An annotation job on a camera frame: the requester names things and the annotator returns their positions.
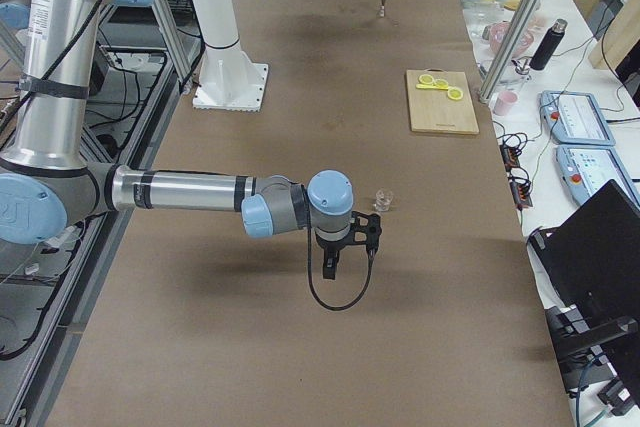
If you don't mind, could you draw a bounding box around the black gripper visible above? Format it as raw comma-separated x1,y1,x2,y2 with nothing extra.
317,239,348,280

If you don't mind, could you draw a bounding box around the small clear glass cup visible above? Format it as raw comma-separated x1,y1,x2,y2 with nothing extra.
374,188,394,212

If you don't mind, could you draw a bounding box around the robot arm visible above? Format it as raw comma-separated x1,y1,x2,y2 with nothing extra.
1,0,357,278

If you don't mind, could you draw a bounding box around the pink cup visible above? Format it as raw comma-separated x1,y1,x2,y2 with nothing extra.
493,90,518,116

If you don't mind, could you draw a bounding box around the lemon slice upper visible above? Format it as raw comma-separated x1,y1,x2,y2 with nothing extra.
418,74,434,85

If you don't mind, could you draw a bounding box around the lemon slice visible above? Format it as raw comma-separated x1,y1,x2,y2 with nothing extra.
447,87,464,101
433,78,449,90
418,74,434,85

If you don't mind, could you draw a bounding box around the yellow plastic knife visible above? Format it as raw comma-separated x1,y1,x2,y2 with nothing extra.
415,84,450,91

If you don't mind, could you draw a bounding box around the lemon slice middle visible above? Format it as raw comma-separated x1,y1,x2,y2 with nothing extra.
433,78,449,90

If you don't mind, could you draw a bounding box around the pink bowl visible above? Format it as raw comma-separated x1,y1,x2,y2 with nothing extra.
487,21,537,56

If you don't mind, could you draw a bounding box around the lemon slice lower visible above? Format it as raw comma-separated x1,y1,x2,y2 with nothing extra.
447,87,464,101

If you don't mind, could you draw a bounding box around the bamboo cutting board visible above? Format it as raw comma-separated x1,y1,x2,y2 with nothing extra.
405,70,479,135

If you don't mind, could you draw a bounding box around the black water bottle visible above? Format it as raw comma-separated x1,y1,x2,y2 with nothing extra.
530,18,568,71

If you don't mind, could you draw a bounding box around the upper teach pendant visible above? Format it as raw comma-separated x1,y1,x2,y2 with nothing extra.
539,90,616,146

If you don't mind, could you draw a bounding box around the teach pendant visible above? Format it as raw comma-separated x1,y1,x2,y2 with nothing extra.
555,144,639,206
539,90,616,146

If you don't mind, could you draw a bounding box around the black laptop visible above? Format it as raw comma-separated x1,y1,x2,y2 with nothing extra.
527,180,639,327

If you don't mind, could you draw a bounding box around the lower teach pendant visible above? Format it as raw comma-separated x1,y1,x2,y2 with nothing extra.
555,144,639,206

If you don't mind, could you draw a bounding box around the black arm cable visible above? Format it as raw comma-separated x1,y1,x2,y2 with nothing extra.
305,226,376,312

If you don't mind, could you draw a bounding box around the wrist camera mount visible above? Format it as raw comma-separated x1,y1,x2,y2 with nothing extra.
349,211,382,256

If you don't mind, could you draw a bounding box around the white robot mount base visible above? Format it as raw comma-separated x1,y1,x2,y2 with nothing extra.
192,0,269,112

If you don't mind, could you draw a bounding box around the aluminium frame post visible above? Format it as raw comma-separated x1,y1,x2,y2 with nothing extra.
478,0,540,104

